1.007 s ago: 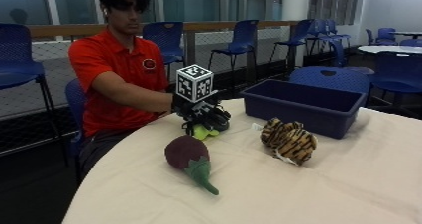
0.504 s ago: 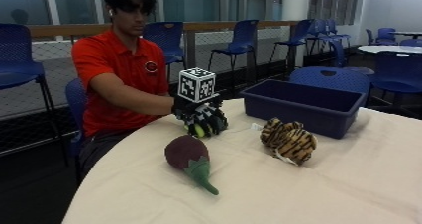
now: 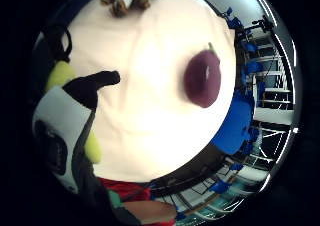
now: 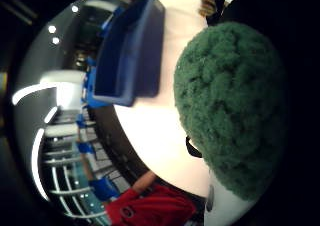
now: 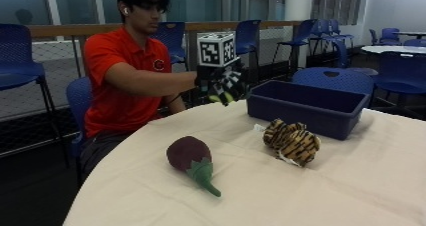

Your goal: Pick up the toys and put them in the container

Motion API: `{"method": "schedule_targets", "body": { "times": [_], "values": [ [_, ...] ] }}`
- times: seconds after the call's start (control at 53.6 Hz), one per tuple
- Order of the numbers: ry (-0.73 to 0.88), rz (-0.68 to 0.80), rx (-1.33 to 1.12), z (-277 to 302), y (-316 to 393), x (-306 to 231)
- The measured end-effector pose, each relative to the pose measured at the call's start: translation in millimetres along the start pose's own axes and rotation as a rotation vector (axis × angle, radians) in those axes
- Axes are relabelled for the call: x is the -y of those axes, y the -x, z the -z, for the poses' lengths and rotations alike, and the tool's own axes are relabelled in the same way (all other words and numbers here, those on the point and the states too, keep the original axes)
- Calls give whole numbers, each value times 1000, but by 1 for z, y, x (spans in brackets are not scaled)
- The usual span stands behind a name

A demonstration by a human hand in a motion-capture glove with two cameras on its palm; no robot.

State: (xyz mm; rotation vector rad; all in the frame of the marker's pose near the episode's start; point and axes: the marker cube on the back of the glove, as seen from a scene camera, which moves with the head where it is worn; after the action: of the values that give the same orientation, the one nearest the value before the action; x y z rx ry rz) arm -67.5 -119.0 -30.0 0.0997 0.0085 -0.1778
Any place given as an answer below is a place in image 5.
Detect white marker cube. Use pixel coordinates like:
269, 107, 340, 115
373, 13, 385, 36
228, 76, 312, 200
196, 32, 237, 68

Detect blue chair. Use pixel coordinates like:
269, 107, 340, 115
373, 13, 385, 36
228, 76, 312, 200
309, 18, 357, 69
150, 21, 190, 66
372, 51, 426, 117
369, 27, 403, 46
233, 19, 264, 84
271, 18, 320, 74
0, 23, 72, 169
292, 66, 376, 108
66, 76, 94, 187

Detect blue plastic bin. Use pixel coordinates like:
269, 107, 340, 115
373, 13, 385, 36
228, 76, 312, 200
245, 79, 371, 141

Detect purple eggplant soft toy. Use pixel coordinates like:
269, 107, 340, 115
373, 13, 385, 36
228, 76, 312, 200
166, 135, 223, 198

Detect striped tiger soft toy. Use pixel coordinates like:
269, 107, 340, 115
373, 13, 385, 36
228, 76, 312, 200
261, 118, 323, 168

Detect the person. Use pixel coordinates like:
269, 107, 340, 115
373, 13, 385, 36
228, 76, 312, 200
79, 0, 248, 184

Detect white column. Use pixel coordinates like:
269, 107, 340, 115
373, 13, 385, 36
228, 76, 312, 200
284, 0, 317, 22

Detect cream tablecloth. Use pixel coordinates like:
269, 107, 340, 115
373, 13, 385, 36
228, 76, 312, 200
63, 99, 426, 226

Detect grey window blinds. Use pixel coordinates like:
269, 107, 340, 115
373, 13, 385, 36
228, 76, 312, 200
311, 0, 367, 26

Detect white round table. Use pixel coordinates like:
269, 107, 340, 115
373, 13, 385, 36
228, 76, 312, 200
393, 31, 426, 40
361, 44, 426, 56

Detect wooden railing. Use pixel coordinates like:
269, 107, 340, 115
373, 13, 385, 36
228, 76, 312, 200
26, 20, 304, 79

